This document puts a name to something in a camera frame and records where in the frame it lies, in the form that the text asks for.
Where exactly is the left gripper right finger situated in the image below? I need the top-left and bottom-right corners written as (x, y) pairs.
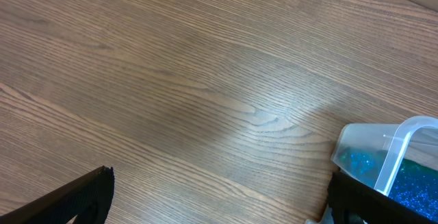
top-left (327, 172), bottom-right (436, 224)

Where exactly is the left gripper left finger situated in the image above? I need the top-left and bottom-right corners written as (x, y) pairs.
top-left (1, 166), bottom-right (114, 224)

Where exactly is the blue green sparkly fabric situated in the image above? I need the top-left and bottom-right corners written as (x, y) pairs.
top-left (337, 147), bottom-right (437, 221)

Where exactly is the clear plastic storage bin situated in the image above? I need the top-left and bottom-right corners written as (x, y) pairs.
top-left (317, 116), bottom-right (437, 224)

